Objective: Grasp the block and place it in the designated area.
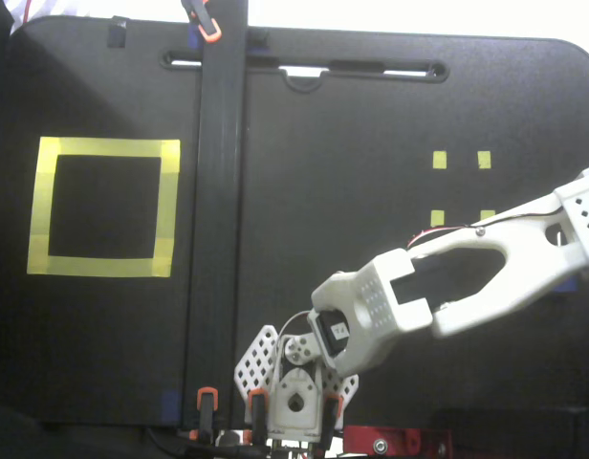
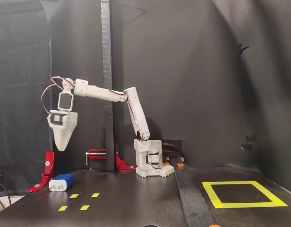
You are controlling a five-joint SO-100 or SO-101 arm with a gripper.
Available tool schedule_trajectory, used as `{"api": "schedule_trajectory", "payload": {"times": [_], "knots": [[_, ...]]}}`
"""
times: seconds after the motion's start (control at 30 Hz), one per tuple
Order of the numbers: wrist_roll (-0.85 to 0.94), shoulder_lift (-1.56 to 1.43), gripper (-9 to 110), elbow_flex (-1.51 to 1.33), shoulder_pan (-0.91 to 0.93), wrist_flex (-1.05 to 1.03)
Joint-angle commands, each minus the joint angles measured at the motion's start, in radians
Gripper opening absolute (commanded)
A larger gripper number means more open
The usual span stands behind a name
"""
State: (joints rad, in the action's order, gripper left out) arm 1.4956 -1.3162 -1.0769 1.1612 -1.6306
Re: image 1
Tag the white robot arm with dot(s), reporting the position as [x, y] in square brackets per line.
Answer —
[514, 268]

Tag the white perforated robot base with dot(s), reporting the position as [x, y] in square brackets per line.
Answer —
[256, 358]

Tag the small yellow tape marker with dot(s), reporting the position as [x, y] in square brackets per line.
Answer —
[484, 159]
[488, 215]
[439, 159]
[437, 219]

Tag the red screw clamp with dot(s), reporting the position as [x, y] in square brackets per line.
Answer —
[399, 437]

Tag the long black table strip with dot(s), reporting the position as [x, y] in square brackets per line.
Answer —
[218, 191]

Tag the orange black spring clamp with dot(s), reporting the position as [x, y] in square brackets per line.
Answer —
[209, 33]
[257, 411]
[207, 406]

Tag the yellow tape square outline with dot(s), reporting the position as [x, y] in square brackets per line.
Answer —
[103, 146]

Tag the black tape piece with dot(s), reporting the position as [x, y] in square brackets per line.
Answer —
[116, 36]

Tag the white striped cloth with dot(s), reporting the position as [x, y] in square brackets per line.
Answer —
[50, 7]

